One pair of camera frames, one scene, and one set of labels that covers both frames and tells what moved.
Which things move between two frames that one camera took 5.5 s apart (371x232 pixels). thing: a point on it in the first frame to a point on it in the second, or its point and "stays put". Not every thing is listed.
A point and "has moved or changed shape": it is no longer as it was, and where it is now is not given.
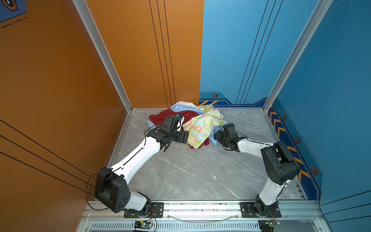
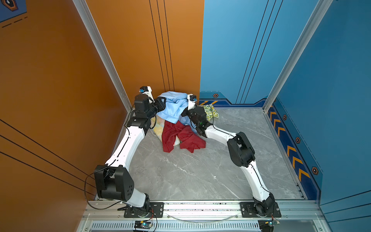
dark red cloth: [159, 117] has moved or changed shape
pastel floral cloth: [200, 127] has moved or changed shape
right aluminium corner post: [318, 13] stays put
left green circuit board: [140, 224] stays put
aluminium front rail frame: [294, 216] stays put
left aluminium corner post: [86, 14] stays put
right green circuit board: [272, 223] stays put
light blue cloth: [212, 135] has moved or changed shape
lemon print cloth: [205, 108] stays put
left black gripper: [181, 138] to [160, 106]
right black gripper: [218, 137] to [185, 112]
